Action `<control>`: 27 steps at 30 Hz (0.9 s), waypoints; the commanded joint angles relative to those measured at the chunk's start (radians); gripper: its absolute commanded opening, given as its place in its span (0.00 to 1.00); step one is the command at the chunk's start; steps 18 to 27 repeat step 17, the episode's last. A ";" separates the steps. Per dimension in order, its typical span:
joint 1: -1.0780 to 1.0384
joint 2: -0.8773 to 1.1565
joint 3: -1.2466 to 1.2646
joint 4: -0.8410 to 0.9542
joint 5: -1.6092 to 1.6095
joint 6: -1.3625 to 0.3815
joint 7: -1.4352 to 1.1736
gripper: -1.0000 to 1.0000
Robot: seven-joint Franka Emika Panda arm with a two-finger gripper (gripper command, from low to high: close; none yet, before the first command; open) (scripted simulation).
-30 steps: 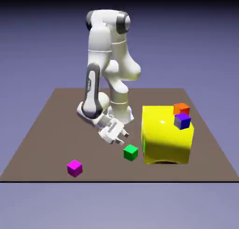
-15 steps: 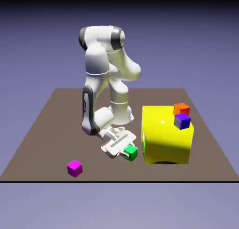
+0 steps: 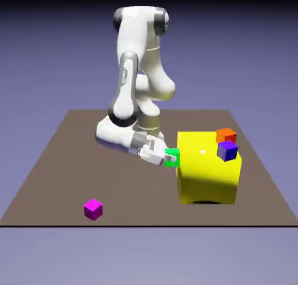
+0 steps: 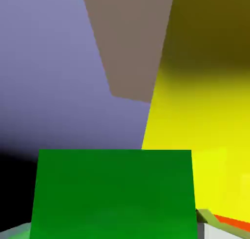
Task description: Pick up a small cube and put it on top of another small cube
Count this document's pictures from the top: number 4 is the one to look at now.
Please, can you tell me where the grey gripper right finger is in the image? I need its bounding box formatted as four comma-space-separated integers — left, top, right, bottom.
195, 208, 250, 239

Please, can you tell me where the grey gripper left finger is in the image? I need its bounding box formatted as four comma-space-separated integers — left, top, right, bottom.
0, 222, 32, 239

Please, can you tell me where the small green cube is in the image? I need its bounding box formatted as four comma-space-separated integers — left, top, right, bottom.
29, 149, 199, 239

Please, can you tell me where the small red cube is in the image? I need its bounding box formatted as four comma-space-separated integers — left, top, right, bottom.
213, 214, 250, 233

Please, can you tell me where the large yellow box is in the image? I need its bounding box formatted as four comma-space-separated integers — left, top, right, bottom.
141, 0, 250, 224

